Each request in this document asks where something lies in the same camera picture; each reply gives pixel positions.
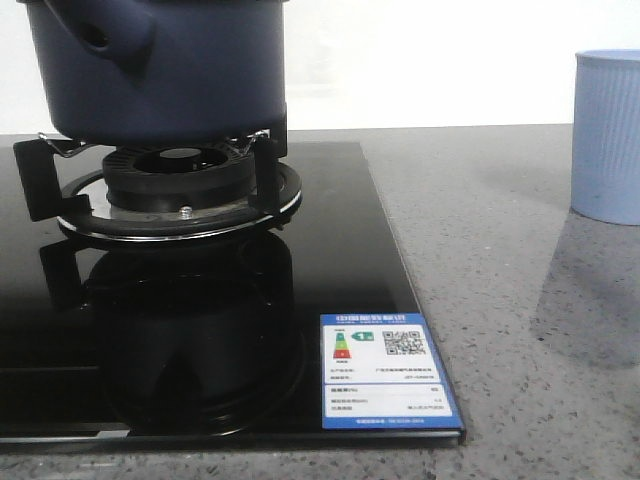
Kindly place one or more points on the dark blue cooking pot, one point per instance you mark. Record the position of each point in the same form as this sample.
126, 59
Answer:
159, 72

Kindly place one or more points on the light blue ribbed cup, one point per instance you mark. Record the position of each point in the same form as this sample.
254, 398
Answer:
605, 143

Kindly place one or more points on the right burner with pot support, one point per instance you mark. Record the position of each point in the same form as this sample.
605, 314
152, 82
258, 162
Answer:
163, 193

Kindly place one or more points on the blue energy label sticker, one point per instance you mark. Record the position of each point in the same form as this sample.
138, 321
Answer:
381, 371

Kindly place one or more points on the black glass gas stove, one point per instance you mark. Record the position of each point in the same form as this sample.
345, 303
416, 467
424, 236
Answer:
214, 343

